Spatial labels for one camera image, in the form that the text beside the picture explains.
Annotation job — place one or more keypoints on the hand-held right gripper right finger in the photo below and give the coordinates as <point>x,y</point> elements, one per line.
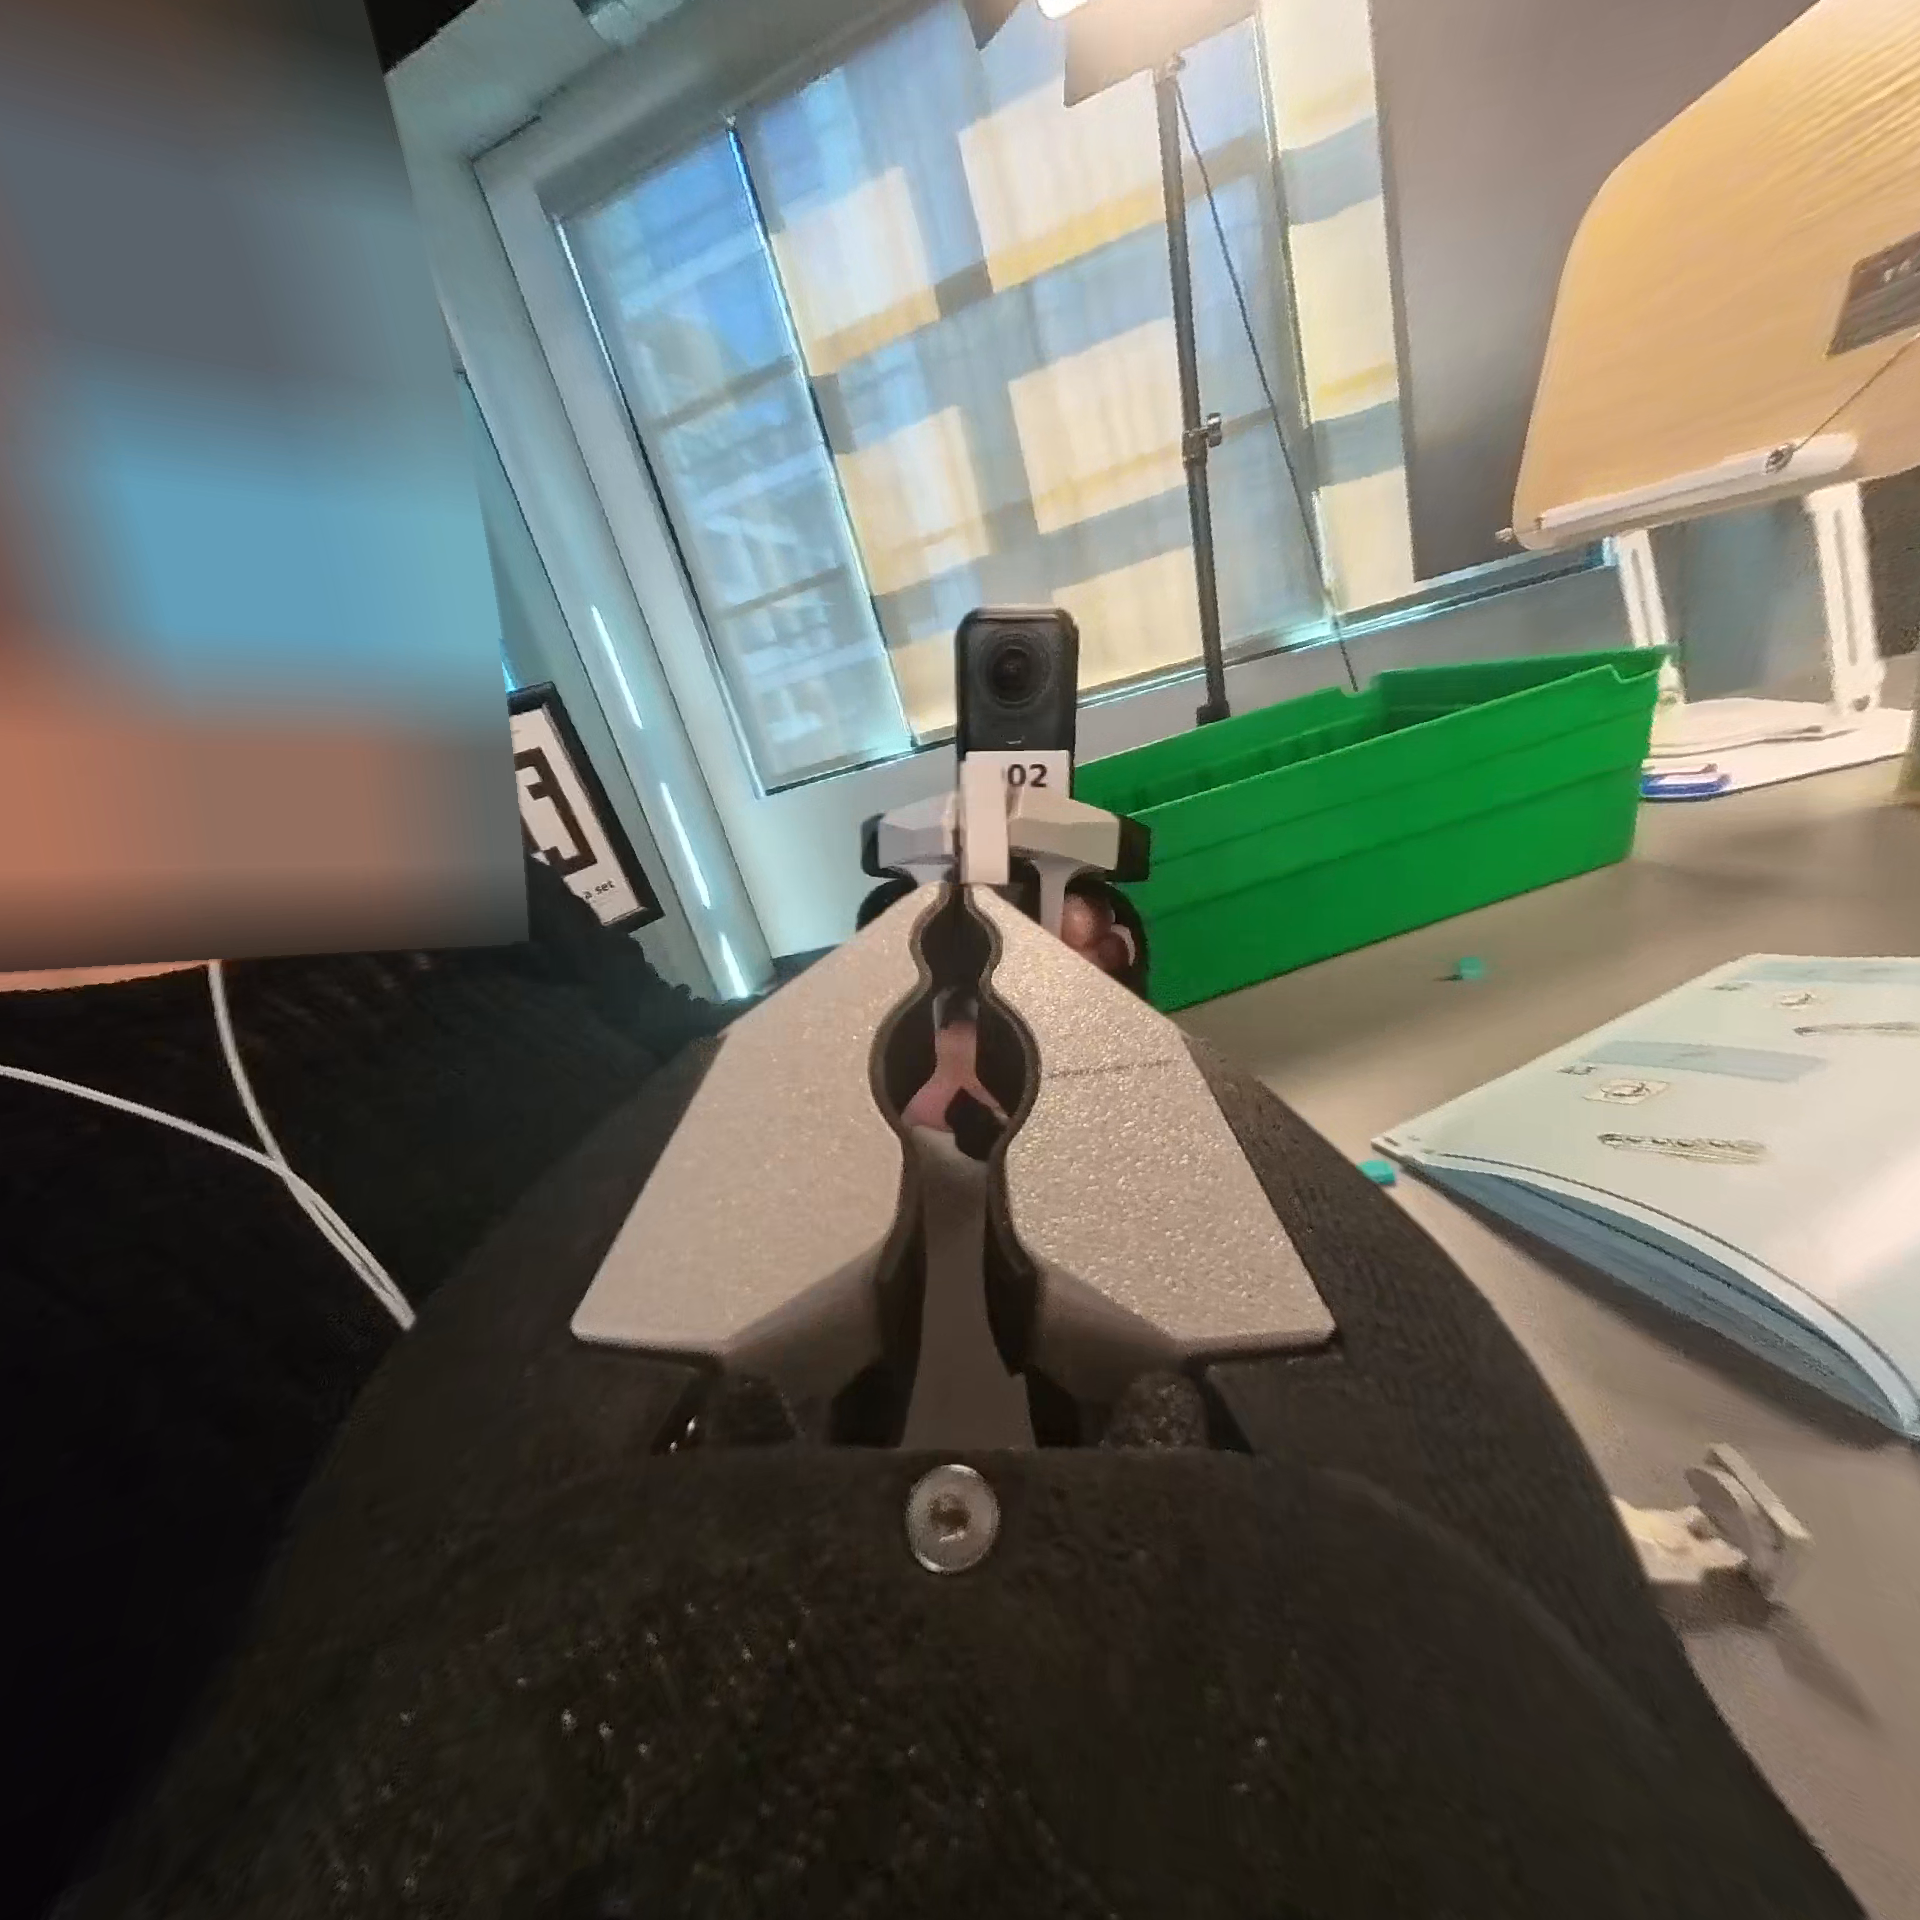
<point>1154,1200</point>

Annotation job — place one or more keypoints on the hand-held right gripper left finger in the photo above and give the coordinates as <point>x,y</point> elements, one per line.
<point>751,1184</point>

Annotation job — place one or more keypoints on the grey white lego part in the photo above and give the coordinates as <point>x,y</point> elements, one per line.
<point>1740,1515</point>

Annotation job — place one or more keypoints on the person's left hand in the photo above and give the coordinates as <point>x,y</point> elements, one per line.
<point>1102,937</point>

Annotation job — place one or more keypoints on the large window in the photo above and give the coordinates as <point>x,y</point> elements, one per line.
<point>930,451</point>

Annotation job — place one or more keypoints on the black light stand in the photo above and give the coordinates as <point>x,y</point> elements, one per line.
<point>1193,375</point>

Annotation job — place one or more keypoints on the green plastic bin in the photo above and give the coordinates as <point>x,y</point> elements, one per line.
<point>1350,826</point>

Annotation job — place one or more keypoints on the black framed tag sign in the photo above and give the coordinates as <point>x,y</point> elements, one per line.
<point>562,810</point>

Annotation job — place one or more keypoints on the light blue instruction booklet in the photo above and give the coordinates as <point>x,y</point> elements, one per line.
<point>1695,1155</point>

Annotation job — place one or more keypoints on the stack of white papers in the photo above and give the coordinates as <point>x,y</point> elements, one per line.
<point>1756,744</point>

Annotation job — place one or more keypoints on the tilted wooden board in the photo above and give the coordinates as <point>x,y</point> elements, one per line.
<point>1695,269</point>

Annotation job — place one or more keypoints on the white board stand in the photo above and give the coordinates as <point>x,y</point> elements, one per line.
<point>1838,585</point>

